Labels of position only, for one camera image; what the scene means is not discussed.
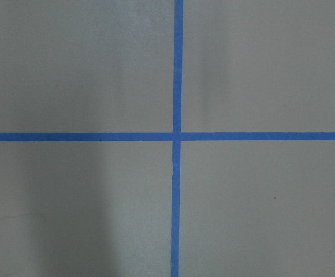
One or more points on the blue tape line crosswise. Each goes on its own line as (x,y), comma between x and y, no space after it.
(157,136)

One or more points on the blue tape line right lengthwise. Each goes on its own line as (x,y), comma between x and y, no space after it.
(177,144)

